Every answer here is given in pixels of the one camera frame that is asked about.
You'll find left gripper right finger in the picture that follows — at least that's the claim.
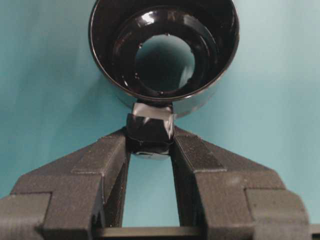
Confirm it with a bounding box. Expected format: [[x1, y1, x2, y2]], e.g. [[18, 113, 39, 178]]
[[170, 128, 312, 240]]

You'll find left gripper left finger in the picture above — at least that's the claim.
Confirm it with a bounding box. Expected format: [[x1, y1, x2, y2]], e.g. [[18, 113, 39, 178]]
[[0, 129, 130, 240]]

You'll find black cup holder with handle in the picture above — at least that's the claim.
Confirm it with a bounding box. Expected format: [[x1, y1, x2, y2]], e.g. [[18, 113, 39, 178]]
[[88, 0, 240, 155]]

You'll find teal table cloth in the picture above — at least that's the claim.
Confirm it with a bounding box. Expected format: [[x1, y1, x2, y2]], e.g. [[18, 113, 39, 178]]
[[0, 0, 320, 223]]

